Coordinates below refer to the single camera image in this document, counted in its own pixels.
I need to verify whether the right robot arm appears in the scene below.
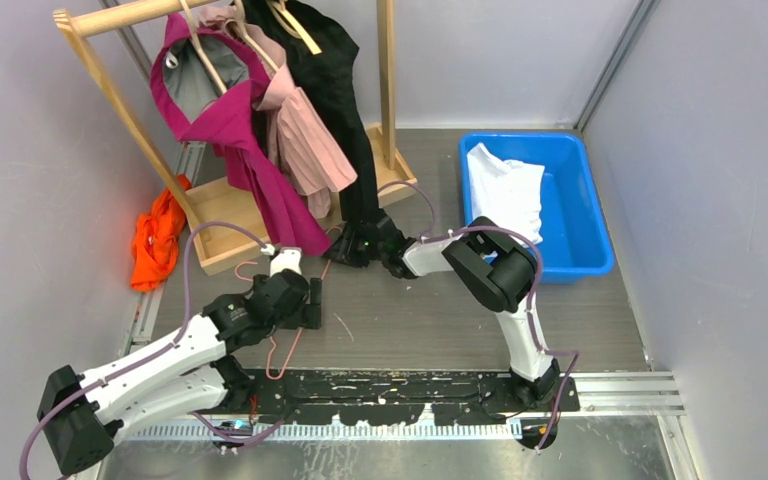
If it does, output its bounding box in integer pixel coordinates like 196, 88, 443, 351
324, 214, 561, 411

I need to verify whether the blue plastic bin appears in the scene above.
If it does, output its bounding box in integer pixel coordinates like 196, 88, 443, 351
459, 132, 614, 284

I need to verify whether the magenta dress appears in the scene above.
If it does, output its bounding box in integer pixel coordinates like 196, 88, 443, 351
150, 13, 330, 255

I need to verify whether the aluminium rail frame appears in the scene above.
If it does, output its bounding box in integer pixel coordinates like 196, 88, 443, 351
122, 372, 684, 442

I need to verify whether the black garment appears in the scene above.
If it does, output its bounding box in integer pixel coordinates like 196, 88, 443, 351
244, 1, 381, 224

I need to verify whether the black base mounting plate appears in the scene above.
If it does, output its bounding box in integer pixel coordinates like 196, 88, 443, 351
207, 369, 581, 448

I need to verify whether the wooden hanger under black garment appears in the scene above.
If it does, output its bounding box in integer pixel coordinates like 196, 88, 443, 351
266, 0, 322, 55

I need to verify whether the white skirt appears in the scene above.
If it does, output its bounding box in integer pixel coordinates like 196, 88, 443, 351
466, 143, 545, 244

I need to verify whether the wooden clothes rack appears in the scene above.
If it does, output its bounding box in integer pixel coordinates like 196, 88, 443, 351
53, 0, 417, 240

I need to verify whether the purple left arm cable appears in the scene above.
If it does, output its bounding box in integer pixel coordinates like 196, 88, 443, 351
18, 221, 276, 480

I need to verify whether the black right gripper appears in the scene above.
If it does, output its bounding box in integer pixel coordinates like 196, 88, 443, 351
324, 221, 386, 270

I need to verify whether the pink pleated garment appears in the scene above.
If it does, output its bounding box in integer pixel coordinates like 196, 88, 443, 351
199, 5, 357, 219

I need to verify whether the wooden hanger under magenta dress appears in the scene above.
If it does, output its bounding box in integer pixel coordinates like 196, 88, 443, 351
179, 0, 227, 95

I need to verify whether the wooden hanger under pink garment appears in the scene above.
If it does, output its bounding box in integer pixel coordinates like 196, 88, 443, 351
230, 0, 279, 73

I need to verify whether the pink wire hanger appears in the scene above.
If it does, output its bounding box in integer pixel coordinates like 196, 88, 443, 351
233, 225, 346, 382

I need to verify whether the orange cloth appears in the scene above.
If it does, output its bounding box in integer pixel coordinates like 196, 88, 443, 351
130, 189, 187, 292

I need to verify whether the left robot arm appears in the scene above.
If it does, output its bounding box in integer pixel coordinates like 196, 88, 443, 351
37, 269, 322, 476

